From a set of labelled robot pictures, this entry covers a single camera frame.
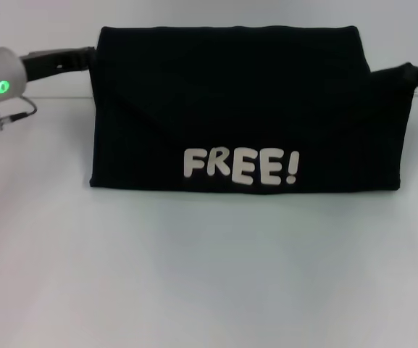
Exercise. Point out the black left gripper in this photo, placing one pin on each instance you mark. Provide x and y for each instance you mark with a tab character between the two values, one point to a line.
42	67

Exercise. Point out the black shirt with FREE print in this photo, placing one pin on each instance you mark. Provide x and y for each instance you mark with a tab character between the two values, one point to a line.
230	108

